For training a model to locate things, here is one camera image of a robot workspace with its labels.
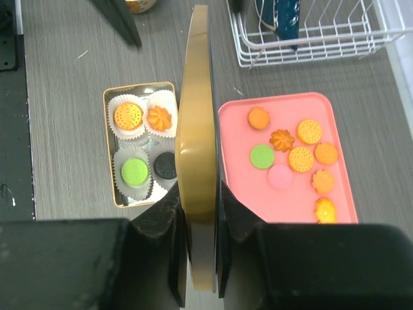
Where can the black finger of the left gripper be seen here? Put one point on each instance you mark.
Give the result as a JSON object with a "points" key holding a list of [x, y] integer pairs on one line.
{"points": [[118, 16]]}

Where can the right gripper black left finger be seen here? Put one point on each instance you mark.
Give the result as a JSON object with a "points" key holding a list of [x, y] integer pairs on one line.
{"points": [[97, 264]]}

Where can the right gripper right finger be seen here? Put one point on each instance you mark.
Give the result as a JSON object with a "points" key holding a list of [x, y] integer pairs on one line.
{"points": [[264, 265]]}

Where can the green round cookie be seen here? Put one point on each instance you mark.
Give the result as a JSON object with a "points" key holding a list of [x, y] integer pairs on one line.
{"points": [[262, 156], [135, 172]]}

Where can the black round cookie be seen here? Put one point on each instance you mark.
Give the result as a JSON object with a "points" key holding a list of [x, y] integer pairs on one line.
{"points": [[164, 166]]}

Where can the large orange round cookie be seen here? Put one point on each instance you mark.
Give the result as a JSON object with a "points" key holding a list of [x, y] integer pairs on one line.
{"points": [[128, 116]]}

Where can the orange swirl cookie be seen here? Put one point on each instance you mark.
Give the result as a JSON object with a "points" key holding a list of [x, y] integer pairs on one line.
{"points": [[159, 118], [282, 140]]}

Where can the silver tin lid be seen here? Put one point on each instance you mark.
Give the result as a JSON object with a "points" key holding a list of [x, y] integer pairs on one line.
{"points": [[196, 153]]}

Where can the white bowl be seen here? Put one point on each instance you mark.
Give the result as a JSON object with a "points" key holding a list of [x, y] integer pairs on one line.
{"points": [[140, 6]]}

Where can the orange scalloped cookie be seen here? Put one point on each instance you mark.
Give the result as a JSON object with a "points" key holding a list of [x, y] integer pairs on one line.
{"points": [[325, 211]]}

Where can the pink round cookie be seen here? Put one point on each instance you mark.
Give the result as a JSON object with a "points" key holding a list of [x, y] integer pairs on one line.
{"points": [[279, 176]]}

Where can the orange flower cookie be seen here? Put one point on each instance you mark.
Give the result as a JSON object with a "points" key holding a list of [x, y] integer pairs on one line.
{"points": [[323, 181]]}

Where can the gold cookie tin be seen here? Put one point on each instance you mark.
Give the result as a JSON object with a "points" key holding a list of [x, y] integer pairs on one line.
{"points": [[144, 142]]}

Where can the pink tray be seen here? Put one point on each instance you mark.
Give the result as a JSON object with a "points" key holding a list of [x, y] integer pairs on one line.
{"points": [[250, 186]]}

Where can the orange round cookie top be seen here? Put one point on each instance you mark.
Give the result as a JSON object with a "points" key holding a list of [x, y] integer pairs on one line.
{"points": [[326, 153]]}

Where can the orange cookie upper left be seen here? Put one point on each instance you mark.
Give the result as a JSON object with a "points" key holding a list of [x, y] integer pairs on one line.
{"points": [[309, 131]]}

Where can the orange round cookie left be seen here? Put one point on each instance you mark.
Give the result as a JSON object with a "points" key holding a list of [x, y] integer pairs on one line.
{"points": [[258, 118]]}

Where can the blue patterned plate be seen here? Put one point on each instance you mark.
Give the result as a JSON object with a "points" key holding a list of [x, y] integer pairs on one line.
{"points": [[284, 19]]}

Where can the white wire dish rack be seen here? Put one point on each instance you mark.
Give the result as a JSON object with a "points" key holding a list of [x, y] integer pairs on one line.
{"points": [[323, 30]]}

